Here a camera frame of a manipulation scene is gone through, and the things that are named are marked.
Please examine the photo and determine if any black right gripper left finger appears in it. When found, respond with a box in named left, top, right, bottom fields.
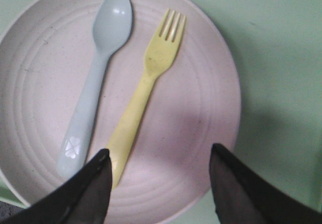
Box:
left=1, top=148, right=112, bottom=223

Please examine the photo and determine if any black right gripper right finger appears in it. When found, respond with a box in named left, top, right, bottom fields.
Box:
left=209, top=143, right=321, bottom=223

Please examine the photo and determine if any pale pink round plate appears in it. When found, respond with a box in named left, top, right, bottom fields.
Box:
left=1, top=0, right=240, bottom=223

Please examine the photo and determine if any light green plastic tray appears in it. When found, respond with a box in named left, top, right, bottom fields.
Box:
left=0, top=0, right=322, bottom=209

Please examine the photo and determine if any light blue plastic spoon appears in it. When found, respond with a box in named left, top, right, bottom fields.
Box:
left=56, top=0, right=133, bottom=180

